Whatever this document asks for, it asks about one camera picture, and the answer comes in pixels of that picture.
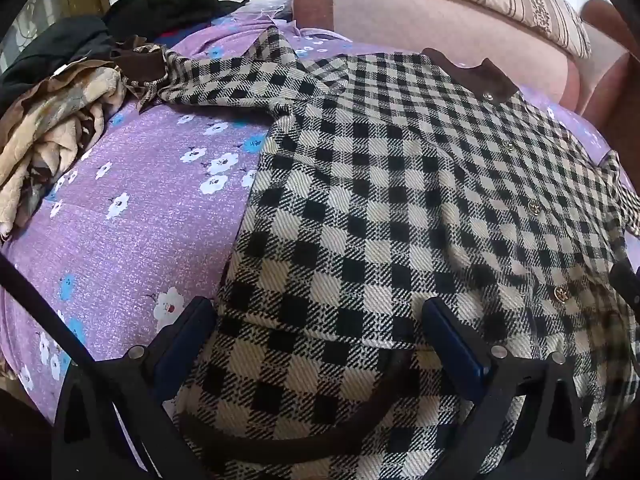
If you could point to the purple floral bed sheet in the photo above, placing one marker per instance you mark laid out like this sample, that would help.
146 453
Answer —
140 175

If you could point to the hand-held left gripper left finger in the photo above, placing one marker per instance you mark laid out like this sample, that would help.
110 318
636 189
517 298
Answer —
176 355

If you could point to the beige brown patterned cloth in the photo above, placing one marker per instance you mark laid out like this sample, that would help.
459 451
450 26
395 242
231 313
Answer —
50 125

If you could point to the clear plastic bag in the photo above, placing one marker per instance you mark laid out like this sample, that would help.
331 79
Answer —
267 10

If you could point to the black garment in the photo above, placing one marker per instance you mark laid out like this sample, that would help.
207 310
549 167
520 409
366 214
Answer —
170 7

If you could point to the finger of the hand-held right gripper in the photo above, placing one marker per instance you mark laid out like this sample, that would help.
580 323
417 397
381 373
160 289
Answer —
628 285

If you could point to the blue and red cloth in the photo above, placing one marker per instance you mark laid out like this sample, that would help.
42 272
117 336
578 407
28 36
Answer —
182 32

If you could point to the black white checkered coat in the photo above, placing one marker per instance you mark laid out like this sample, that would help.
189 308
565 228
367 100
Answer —
375 185

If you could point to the dark grey garment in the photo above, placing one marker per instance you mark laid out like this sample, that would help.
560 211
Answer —
55 55

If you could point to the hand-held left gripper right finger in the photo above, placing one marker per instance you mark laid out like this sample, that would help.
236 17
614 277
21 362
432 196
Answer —
460 345

